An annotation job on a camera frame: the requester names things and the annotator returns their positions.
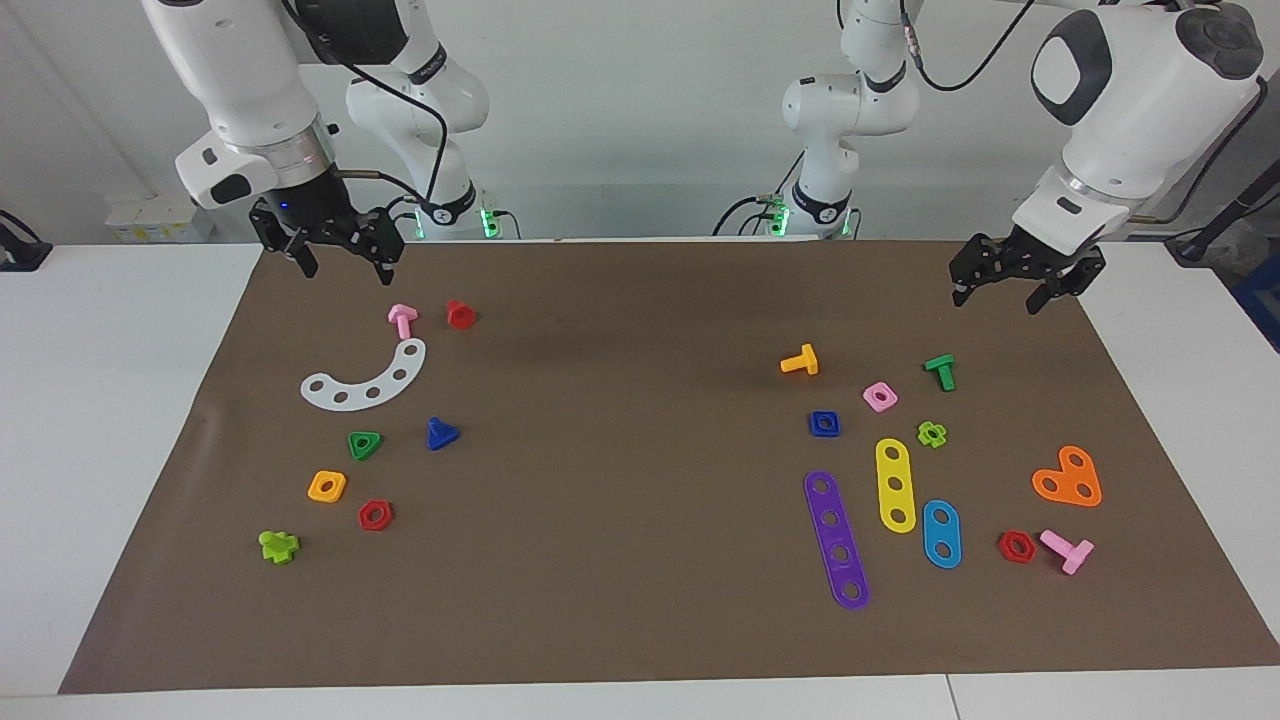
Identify white box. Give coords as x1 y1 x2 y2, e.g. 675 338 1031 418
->
105 195 216 244

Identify brown table mat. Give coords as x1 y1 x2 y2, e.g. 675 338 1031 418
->
58 240 1280 694

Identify orange heart-shaped plastic plate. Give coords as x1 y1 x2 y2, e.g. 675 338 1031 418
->
1031 445 1103 508

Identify purple four-hole plastic strip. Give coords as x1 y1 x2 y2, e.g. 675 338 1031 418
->
803 470 871 610

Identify black base cable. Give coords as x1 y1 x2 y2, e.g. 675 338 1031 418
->
712 150 806 238

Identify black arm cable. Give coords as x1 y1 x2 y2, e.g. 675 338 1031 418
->
280 0 451 216
900 0 1269 226

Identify yellow three-hole plastic strip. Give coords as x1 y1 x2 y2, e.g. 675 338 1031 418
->
875 438 918 534

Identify white curved perforated strip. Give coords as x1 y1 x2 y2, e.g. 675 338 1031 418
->
300 338 428 412

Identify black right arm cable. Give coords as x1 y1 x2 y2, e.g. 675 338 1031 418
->
280 0 451 216

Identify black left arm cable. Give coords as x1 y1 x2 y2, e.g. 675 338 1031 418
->
900 0 1269 226

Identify blue two-hole plastic strip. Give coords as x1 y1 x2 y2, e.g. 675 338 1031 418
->
921 499 963 570

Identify black device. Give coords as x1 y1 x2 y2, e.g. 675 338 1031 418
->
0 210 53 273

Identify black stand pole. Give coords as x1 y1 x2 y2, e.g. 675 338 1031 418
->
1165 165 1280 266

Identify blue crate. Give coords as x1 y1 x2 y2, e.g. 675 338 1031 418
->
1232 255 1280 353

